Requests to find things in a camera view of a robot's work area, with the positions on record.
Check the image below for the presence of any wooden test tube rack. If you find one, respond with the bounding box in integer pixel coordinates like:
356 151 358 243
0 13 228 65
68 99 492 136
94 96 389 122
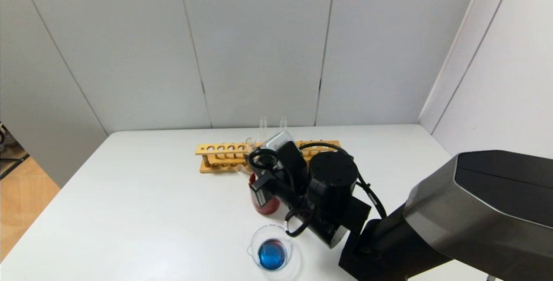
195 140 341 174

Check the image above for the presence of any red plastic cup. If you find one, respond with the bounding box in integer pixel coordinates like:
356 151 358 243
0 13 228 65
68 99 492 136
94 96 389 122
249 172 281 215

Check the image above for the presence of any clear glass beaker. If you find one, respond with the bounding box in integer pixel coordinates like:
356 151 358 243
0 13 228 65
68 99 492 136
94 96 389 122
247 224 295 272

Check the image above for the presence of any black equipment stand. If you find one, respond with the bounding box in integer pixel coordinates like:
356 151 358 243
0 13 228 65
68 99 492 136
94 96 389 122
0 120 31 180

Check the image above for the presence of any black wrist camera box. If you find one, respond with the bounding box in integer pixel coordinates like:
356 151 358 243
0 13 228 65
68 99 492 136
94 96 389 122
261 132 295 152

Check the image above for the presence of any black looped camera cable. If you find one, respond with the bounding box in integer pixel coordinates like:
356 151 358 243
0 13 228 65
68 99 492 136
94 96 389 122
248 148 280 172

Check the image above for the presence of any black cable with white tag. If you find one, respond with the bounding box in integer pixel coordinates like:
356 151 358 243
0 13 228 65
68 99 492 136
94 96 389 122
284 208 317 238

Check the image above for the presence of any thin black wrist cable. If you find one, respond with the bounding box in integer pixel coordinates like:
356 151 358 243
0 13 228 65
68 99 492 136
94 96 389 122
298 142 388 220

